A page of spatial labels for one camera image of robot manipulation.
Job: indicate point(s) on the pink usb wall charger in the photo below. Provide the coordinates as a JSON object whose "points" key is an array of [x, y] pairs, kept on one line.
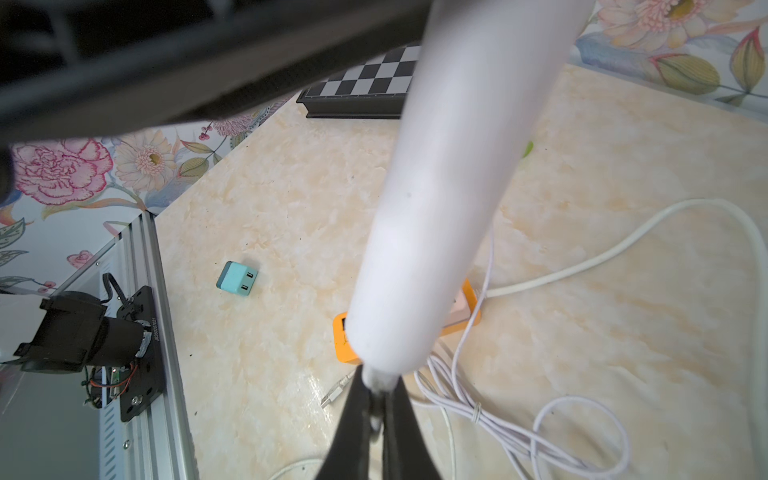
{"points": [[460, 310]]}

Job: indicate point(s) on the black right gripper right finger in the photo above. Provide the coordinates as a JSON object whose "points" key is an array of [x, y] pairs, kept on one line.
{"points": [[404, 455]]}

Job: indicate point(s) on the green cylinder block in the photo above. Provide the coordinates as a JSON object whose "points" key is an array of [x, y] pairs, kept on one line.
{"points": [[528, 149]]}

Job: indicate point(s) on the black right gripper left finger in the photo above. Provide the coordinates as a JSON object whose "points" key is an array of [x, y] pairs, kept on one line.
{"points": [[349, 454]]}

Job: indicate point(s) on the orange power strip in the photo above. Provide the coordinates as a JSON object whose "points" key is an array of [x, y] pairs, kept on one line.
{"points": [[346, 354]]}

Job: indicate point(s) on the aluminium front rail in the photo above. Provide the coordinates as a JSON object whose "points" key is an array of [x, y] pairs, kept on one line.
{"points": [[144, 433]]}

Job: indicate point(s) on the white electric toothbrush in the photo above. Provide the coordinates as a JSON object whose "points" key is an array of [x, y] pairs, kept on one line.
{"points": [[483, 76]]}

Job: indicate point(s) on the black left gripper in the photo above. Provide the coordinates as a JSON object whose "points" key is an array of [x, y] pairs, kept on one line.
{"points": [[74, 69]]}

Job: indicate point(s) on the black white folding chessboard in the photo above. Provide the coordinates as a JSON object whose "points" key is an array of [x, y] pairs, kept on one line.
{"points": [[376, 89]]}

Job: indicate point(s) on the teal usb wall charger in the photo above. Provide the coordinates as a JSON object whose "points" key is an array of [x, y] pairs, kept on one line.
{"points": [[236, 278]]}

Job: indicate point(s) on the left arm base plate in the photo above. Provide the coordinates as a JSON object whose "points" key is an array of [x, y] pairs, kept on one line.
{"points": [[148, 379]]}

